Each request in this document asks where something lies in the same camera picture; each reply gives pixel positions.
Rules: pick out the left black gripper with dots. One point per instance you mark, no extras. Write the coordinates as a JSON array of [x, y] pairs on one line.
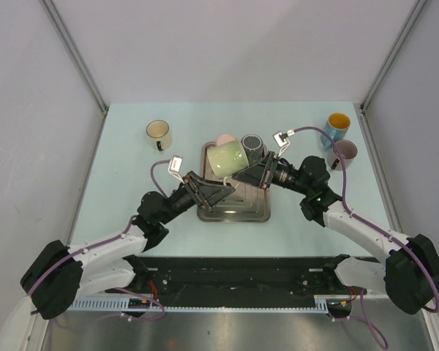
[[208, 194]]

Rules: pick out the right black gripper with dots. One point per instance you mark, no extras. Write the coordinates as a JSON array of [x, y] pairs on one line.
[[257, 175]]

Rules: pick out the green mug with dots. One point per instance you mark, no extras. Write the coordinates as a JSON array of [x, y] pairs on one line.
[[227, 159]]

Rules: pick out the cream mug black handle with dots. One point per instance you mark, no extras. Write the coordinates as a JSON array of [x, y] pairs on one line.
[[159, 133]]

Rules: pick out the purple mug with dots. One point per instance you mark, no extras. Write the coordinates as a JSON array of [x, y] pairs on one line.
[[344, 151]]

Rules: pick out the blue butterfly mug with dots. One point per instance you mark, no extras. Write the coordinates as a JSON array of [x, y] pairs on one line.
[[337, 126]]

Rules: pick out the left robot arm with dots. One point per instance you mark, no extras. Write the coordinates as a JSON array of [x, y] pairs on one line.
[[60, 274]]

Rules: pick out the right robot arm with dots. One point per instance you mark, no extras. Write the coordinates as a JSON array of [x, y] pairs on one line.
[[407, 268]]

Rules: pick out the dark grey mug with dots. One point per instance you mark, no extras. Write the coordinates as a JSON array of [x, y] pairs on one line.
[[254, 148]]

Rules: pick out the pink orange mug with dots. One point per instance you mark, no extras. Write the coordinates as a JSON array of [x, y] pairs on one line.
[[223, 139]]

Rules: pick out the steel tray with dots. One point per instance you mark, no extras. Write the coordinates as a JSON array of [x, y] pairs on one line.
[[246, 204]]

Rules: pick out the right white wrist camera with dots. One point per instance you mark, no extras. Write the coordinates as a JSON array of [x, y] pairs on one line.
[[282, 141]]

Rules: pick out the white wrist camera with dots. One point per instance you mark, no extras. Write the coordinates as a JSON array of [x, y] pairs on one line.
[[174, 167], [282, 141]]

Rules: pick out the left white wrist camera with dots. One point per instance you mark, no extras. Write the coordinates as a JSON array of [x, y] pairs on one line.
[[174, 167]]

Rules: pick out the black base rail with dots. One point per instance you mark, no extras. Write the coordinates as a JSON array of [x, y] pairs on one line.
[[235, 281]]

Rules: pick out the white slotted cable duct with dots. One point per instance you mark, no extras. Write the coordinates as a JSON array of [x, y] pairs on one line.
[[126, 303]]

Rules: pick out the left aluminium frame post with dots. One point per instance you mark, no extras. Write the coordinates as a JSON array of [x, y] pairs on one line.
[[74, 54]]

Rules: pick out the aluminium frame post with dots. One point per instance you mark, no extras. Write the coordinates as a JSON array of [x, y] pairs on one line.
[[74, 54], [407, 28]]

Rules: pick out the right aluminium frame post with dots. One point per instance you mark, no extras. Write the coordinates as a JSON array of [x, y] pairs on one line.
[[407, 28]]

